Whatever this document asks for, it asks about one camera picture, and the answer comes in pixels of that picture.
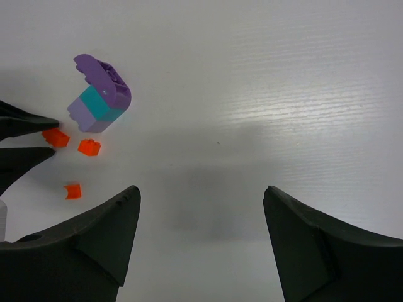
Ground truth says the small orange lego piece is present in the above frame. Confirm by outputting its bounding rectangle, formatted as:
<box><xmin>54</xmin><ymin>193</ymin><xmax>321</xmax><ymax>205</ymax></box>
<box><xmin>64</xmin><ymin>183</ymin><xmax>82</xmax><ymax>200</ymax></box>

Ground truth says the small orange lego brick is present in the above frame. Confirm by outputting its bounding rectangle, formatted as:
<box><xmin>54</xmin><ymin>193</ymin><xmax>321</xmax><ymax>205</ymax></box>
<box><xmin>42</xmin><ymin>128</ymin><xmax>70</xmax><ymax>148</ymax></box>
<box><xmin>77</xmin><ymin>139</ymin><xmax>101</xmax><ymax>157</ymax></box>

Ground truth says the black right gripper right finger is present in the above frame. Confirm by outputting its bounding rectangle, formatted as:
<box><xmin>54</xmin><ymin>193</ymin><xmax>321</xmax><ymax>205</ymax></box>
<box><xmin>263</xmin><ymin>186</ymin><xmax>402</xmax><ymax>301</ymax></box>

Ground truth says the purple teal lego stack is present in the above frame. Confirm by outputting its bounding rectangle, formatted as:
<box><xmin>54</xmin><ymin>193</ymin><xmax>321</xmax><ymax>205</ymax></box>
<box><xmin>67</xmin><ymin>54</ymin><xmax>132</xmax><ymax>133</ymax></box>

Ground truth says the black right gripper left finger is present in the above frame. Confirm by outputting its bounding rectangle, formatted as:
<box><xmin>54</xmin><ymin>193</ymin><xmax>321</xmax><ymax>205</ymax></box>
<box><xmin>1</xmin><ymin>186</ymin><xmax>141</xmax><ymax>301</ymax></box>

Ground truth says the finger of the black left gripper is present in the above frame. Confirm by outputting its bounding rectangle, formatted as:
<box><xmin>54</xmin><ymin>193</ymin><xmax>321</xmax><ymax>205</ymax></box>
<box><xmin>0</xmin><ymin>101</ymin><xmax>60</xmax><ymax>140</ymax></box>
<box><xmin>0</xmin><ymin>147</ymin><xmax>55</xmax><ymax>194</ymax></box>

